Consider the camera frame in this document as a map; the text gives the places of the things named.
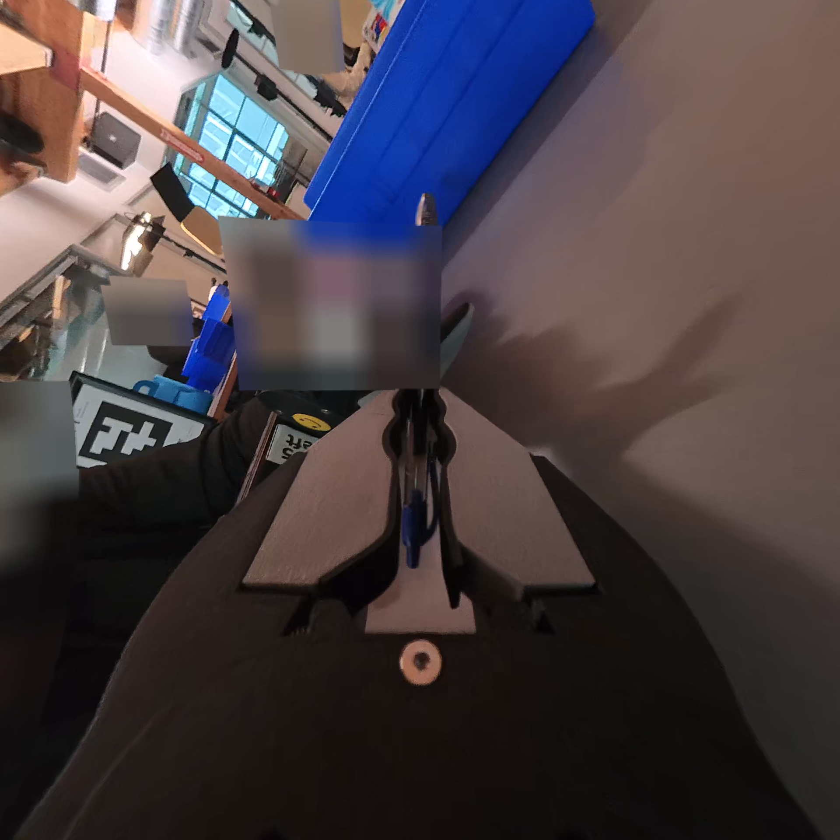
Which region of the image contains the small blue storage bin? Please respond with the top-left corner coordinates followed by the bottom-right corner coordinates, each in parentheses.
top-left (180, 282), bottom-right (237, 395)

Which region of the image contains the beige rounded panel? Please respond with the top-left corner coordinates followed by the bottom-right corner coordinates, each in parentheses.
top-left (179, 206), bottom-right (225, 256)

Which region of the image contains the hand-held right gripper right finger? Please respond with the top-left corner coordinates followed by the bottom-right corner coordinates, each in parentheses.
top-left (430, 389), bottom-right (598, 609)

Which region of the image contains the black wall speaker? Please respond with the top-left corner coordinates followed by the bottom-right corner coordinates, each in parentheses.
top-left (91, 112), bottom-right (143, 169)

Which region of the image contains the wooden post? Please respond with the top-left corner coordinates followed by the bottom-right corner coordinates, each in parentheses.
top-left (77, 66), bottom-right (309, 222)

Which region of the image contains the blue pen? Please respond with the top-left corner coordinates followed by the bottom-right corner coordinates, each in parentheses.
top-left (397, 192), bottom-right (439, 570)

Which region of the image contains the blue plastic bin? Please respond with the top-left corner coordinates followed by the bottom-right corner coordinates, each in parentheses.
top-left (305, 0), bottom-right (597, 227)

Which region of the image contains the studio light on tripod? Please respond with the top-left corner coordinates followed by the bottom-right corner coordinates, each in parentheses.
top-left (118, 211), bottom-right (166, 277)

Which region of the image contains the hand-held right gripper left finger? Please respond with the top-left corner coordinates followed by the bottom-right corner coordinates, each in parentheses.
top-left (241, 390), bottom-right (404, 588)

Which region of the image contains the fiducial marker board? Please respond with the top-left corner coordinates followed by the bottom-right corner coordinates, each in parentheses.
top-left (69, 372), bottom-right (219, 470)

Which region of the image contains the silver air duct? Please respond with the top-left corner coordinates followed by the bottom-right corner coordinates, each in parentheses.
top-left (131, 0), bottom-right (210, 59)

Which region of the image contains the person's left forearm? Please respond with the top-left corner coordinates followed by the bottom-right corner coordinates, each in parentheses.
top-left (79, 397), bottom-right (277, 526)

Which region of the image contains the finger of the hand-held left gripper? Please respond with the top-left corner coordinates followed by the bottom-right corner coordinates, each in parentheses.
top-left (440, 302), bottom-right (475, 370)

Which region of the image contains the window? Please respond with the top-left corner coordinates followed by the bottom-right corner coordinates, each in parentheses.
top-left (174, 73), bottom-right (291, 219)

